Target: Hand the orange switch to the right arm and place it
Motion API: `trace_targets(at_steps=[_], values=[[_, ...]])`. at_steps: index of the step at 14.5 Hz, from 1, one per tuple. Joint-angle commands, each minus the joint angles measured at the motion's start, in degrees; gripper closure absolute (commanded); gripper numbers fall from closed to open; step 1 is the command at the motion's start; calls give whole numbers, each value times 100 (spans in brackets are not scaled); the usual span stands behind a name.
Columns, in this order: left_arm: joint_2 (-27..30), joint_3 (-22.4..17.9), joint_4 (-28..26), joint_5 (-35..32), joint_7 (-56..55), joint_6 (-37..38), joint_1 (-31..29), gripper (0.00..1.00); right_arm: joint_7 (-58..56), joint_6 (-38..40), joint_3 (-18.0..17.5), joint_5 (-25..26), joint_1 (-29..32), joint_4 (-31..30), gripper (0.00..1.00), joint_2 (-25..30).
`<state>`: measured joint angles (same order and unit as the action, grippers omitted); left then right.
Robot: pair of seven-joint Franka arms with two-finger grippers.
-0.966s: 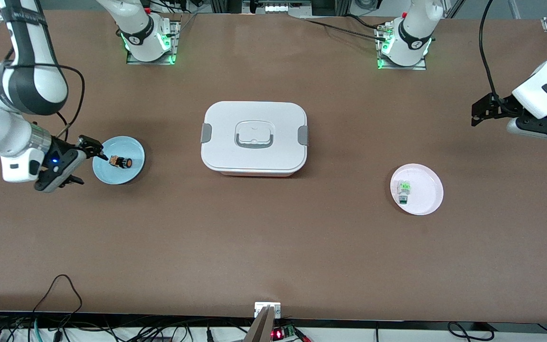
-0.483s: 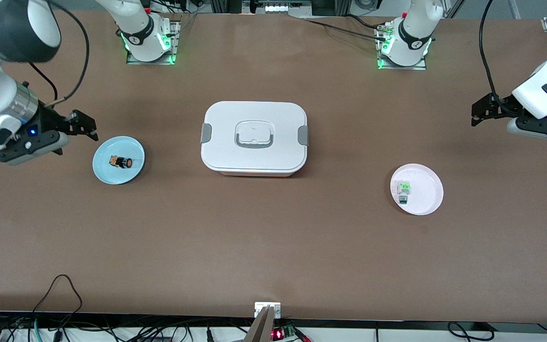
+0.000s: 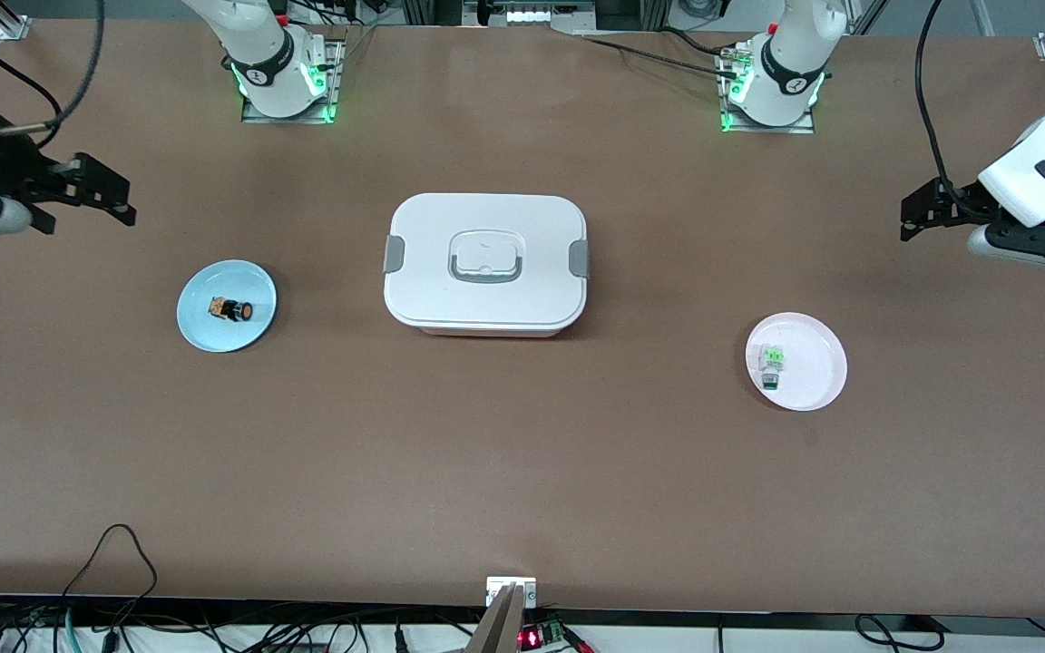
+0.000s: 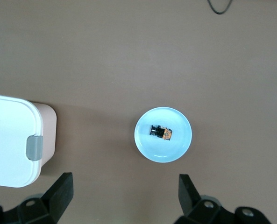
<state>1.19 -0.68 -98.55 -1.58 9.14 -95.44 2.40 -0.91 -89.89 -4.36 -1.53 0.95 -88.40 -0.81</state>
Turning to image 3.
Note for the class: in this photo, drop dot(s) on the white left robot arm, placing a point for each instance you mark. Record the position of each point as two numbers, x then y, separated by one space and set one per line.
795 54

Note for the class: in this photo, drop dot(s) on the aluminium frame rail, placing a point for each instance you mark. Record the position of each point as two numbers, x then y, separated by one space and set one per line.
432 11

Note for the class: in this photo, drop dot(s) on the metal camera mount pole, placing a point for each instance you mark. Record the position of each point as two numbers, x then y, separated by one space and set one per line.
509 626

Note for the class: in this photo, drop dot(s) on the white lidded lunch box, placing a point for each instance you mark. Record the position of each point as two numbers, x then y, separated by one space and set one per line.
486 299

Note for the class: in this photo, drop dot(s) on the orange push button switch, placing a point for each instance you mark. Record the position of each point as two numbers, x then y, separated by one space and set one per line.
232 309

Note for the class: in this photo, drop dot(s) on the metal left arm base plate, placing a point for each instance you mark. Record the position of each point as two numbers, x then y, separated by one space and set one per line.
763 130

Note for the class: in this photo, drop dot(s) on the green push button switch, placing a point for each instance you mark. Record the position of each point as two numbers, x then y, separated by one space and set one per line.
772 363

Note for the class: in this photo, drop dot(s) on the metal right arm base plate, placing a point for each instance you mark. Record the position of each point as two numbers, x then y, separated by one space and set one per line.
335 82

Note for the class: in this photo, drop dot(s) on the pale pink round plate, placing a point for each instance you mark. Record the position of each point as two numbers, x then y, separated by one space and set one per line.
817 363

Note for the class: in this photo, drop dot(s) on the light blue round plate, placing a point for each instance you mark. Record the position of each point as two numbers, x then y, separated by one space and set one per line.
241 336

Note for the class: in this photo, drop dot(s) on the circuit board with red light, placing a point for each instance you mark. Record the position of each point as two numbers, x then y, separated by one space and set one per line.
532 638

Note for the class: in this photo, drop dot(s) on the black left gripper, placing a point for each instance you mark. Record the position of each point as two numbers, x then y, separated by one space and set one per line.
960 201

